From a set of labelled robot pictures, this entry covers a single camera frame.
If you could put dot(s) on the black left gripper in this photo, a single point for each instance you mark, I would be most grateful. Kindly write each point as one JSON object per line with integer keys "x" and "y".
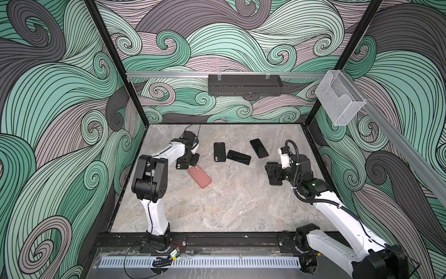
{"x": 193, "y": 163}

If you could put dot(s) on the aluminium back wall rail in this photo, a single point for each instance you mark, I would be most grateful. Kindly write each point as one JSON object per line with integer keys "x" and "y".
{"x": 203, "y": 75}

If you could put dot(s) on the white slotted cable duct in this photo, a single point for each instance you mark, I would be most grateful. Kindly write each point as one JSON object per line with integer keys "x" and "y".
{"x": 266, "y": 262}

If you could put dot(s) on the aluminium right wall rail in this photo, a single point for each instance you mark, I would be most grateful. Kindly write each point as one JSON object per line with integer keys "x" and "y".
{"x": 383, "y": 110}

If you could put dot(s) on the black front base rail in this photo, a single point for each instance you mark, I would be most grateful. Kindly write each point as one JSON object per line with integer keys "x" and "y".
{"x": 282, "y": 241}

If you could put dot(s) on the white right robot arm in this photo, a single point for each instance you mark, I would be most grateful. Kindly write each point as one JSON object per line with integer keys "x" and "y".
{"x": 364, "y": 255}

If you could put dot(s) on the black phone ribbed back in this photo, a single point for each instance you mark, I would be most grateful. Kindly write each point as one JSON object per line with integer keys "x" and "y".
{"x": 239, "y": 157}

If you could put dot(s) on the pink phone case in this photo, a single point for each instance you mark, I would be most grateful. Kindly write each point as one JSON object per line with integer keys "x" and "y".
{"x": 200, "y": 177}

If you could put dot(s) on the black phone case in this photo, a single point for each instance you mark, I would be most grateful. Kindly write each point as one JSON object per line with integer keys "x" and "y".
{"x": 181, "y": 164}
{"x": 219, "y": 152}

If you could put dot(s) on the clear plastic wall bin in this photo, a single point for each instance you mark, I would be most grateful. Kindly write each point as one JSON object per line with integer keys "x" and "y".
{"x": 340, "y": 97}

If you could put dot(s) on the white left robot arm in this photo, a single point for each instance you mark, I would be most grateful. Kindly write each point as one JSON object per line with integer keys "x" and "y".
{"x": 150, "y": 182}

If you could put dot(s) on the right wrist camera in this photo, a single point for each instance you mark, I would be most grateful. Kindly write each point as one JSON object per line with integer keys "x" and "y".
{"x": 285, "y": 153}

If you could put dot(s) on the black wall tray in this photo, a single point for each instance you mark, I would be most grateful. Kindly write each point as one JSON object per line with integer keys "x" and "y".
{"x": 233, "y": 85}

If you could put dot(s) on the aluminium wall rail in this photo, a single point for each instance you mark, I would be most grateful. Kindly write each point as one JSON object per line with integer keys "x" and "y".
{"x": 203, "y": 75}
{"x": 383, "y": 110}

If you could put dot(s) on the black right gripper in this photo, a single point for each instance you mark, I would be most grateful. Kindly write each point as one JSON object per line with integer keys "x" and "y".
{"x": 271, "y": 171}

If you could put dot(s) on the black phone glossy screen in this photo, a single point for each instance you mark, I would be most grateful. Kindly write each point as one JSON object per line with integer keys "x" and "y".
{"x": 259, "y": 148}

